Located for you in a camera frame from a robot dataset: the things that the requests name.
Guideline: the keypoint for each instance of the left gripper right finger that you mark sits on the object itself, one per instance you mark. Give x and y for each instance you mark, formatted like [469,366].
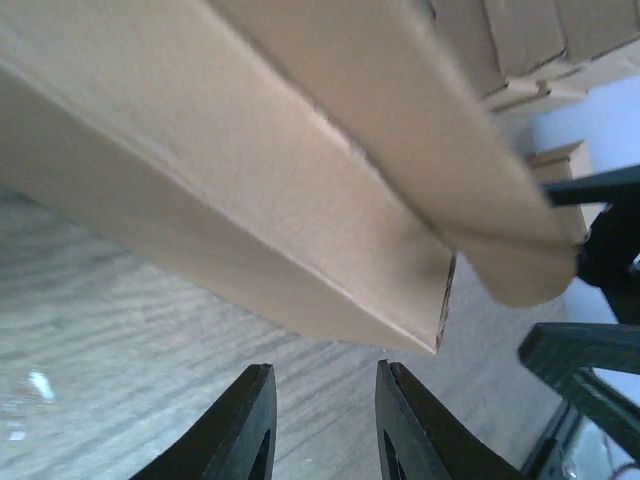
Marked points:
[419,438]

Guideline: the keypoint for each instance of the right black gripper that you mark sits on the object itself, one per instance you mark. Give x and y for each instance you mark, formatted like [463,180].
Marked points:
[565,356]

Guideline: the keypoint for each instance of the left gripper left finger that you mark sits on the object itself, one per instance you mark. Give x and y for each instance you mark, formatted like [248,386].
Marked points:
[234,439]

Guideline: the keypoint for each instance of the cardboard box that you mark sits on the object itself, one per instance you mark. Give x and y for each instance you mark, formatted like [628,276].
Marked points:
[319,163]

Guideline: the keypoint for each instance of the small folded box right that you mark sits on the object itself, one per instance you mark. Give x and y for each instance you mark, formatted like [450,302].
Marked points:
[561,164]

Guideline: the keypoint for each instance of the large top folded box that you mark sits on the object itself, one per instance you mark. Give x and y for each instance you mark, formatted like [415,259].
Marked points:
[614,66]

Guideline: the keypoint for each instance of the large folded box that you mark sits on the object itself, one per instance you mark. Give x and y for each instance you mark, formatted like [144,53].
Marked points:
[614,66]
[465,26]
[522,46]
[593,28]

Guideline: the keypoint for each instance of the large bottom folded box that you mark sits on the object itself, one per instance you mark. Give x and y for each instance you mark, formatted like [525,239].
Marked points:
[465,26]

